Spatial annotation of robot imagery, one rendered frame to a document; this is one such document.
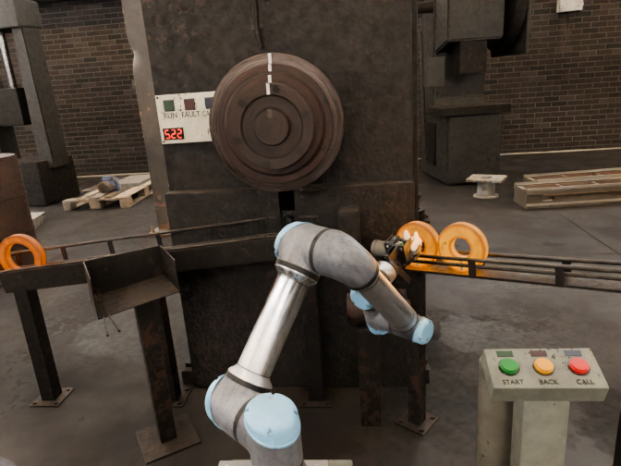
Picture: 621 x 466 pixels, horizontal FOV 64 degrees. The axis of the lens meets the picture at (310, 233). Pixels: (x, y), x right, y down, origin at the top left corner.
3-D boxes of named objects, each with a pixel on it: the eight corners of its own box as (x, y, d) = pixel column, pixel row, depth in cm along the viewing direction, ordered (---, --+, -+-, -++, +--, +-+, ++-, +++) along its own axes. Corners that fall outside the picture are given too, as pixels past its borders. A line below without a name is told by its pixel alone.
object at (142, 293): (120, 437, 188) (82, 261, 167) (188, 412, 200) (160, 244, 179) (130, 472, 171) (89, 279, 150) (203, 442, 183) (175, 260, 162)
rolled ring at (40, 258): (30, 231, 193) (36, 229, 197) (-10, 240, 196) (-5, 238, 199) (48, 275, 198) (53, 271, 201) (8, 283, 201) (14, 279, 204)
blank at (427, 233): (397, 220, 169) (393, 222, 167) (439, 221, 159) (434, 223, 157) (402, 263, 173) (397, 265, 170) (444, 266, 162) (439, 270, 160)
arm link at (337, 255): (364, 227, 109) (442, 321, 142) (329, 219, 117) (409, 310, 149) (339, 271, 106) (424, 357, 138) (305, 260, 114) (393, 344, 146)
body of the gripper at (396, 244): (413, 236, 153) (394, 258, 146) (417, 258, 158) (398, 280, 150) (392, 232, 158) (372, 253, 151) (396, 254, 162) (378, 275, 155)
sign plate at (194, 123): (164, 143, 191) (156, 95, 186) (229, 139, 188) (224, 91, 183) (162, 143, 189) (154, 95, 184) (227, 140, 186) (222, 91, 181)
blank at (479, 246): (439, 221, 159) (434, 224, 157) (486, 222, 149) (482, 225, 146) (444, 266, 162) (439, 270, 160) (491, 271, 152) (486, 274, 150)
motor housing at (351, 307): (353, 407, 196) (347, 283, 181) (409, 407, 194) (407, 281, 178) (352, 429, 184) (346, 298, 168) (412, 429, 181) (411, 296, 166)
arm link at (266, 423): (273, 488, 102) (266, 435, 98) (236, 456, 112) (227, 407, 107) (314, 455, 110) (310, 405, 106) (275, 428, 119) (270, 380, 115)
